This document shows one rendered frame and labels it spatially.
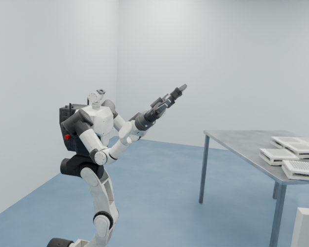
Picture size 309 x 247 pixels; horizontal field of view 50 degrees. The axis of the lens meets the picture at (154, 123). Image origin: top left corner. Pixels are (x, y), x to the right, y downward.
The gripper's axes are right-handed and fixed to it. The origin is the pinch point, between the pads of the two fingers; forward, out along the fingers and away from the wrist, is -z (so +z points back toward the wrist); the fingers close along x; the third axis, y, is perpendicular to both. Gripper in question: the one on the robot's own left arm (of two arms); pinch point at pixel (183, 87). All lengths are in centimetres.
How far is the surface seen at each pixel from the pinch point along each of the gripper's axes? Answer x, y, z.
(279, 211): -28, -115, 4
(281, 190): -23, -103, -7
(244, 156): -66, -72, -7
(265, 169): -38, -87, -10
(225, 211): -158, -117, 42
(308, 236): 89, -96, 9
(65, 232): -76, -21, 168
